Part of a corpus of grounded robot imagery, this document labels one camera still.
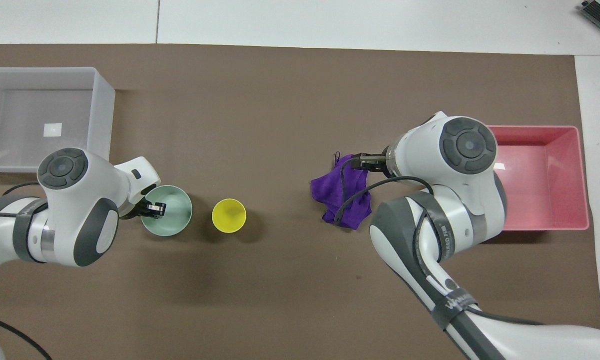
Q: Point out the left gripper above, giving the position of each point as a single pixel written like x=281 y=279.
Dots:
x=142 y=208

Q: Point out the purple cloth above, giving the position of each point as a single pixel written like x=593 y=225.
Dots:
x=329 y=190

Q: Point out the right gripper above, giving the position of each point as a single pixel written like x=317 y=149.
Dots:
x=372 y=162

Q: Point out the yellow cup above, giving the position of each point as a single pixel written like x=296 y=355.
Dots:
x=229 y=216

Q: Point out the pink plastic bin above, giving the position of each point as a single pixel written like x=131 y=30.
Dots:
x=544 y=175

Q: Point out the clear plastic box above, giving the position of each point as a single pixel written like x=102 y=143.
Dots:
x=40 y=120

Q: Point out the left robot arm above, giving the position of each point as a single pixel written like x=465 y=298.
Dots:
x=75 y=210

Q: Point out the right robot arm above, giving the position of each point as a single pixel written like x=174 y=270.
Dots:
x=444 y=165

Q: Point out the light green cup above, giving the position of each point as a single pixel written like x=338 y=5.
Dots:
x=175 y=220

